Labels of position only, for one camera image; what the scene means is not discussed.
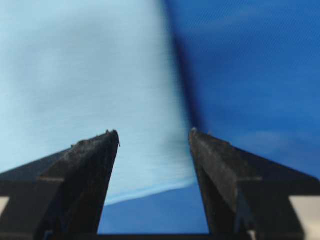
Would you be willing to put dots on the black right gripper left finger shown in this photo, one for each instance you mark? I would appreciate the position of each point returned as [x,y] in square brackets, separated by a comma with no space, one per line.
[61,195]

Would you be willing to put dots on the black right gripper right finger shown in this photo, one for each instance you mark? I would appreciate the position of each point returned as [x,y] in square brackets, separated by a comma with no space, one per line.
[246,196]

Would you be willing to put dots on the light blue towel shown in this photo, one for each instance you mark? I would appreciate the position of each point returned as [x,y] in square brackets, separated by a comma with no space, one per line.
[72,69]

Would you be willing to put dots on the blue table cloth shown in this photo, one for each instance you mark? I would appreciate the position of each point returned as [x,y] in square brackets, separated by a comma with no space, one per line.
[244,71]

